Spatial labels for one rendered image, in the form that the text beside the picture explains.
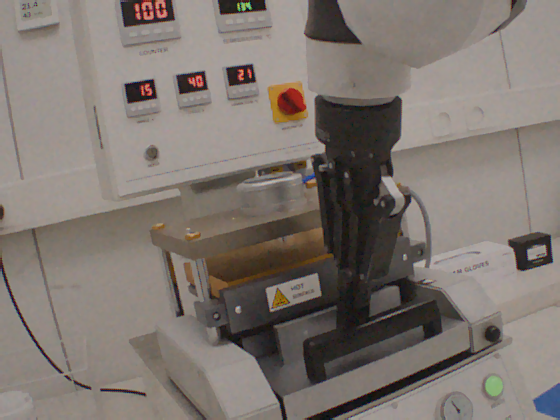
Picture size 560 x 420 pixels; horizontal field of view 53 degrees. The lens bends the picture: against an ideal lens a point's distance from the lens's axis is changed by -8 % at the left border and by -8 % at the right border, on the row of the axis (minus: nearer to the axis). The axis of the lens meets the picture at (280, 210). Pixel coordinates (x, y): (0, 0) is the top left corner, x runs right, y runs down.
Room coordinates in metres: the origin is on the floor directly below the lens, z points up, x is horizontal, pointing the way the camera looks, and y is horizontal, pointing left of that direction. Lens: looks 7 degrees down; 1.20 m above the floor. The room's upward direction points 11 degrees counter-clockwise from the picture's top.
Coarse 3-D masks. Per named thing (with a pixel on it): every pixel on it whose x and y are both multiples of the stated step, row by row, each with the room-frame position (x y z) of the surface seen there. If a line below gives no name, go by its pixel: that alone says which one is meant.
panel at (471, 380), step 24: (480, 360) 0.59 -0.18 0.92; (504, 360) 0.59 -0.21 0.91; (432, 384) 0.56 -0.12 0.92; (456, 384) 0.56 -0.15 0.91; (480, 384) 0.57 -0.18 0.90; (504, 384) 0.58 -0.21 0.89; (384, 408) 0.53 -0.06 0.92; (408, 408) 0.54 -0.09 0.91; (432, 408) 0.55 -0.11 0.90; (480, 408) 0.56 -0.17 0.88; (504, 408) 0.57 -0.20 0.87
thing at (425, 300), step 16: (416, 304) 0.56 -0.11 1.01; (432, 304) 0.57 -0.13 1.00; (368, 320) 0.55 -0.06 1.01; (384, 320) 0.55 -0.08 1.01; (400, 320) 0.55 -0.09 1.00; (416, 320) 0.56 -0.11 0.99; (432, 320) 0.57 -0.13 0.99; (320, 336) 0.53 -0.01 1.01; (336, 336) 0.53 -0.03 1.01; (352, 336) 0.53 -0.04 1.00; (368, 336) 0.54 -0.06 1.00; (384, 336) 0.54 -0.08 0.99; (304, 352) 0.53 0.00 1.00; (320, 352) 0.52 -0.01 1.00; (336, 352) 0.52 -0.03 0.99; (352, 352) 0.53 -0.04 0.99; (320, 368) 0.51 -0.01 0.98
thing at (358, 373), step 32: (320, 320) 0.60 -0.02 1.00; (448, 320) 0.60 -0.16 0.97; (288, 352) 0.58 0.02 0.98; (384, 352) 0.56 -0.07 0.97; (416, 352) 0.56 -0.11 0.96; (448, 352) 0.57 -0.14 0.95; (288, 384) 0.52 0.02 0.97; (320, 384) 0.51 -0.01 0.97; (352, 384) 0.53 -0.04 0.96; (384, 384) 0.54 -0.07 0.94; (288, 416) 0.50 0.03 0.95
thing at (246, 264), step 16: (272, 240) 0.71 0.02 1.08; (288, 240) 0.71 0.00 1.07; (304, 240) 0.76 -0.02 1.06; (320, 240) 0.74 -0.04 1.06; (224, 256) 0.75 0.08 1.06; (240, 256) 0.73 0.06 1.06; (256, 256) 0.71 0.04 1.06; (272, 256) 0.69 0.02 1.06; (288, 256) 0.68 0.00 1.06; (304, 256) 0.66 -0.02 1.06; (320, 256) 0.65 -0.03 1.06; (192, 272) 0.72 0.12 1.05; (224, 272) 0.65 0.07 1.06; (240, 272) 0.64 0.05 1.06; (256, 272) 0.62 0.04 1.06; (272, 272) 0.62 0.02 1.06; (192, 288) 0.74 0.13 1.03
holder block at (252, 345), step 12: (384, 288) 0.69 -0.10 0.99; (312, 312) 0.65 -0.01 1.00; (276, 324) 0.64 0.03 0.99; (228, 336) 0.65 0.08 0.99; (240, 336) 0.62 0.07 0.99; (252, 336) 0.61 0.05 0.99; (264, 336) 0.62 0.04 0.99; (252, 348) 0.61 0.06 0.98; (264, 348) 0.61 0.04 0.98; (276, 348) 0.62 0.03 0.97
